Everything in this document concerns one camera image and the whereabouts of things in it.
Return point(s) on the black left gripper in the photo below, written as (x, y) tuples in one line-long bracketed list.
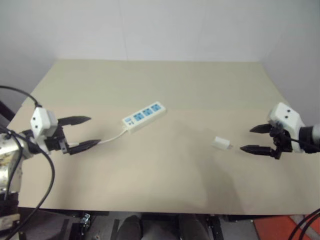
[(55, 143)]

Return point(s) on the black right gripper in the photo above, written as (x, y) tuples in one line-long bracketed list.
[(281, 143)]

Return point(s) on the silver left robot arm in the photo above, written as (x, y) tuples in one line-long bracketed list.
[(5, 146)]

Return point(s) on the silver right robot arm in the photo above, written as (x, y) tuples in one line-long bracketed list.
[(311, 136)]

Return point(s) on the white plug adapter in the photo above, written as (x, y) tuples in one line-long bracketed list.
[(220, 143)]

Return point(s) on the white power strip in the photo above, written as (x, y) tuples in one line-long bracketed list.
[(143, 117)]

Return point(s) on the orange red floor object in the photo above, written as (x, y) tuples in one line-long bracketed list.
[(275, 227)]

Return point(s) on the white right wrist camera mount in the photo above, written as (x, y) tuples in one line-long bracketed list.
[(290, 118)]

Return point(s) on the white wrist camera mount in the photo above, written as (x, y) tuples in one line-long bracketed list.
[(40, 117), (290, 118)]

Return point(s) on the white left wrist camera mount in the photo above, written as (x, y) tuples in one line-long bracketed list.
[(40, 117)]

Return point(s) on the black table frame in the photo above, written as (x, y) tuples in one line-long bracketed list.
[(100, 215)]

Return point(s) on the metal frame bracket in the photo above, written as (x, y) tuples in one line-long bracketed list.
[(85, 220)]

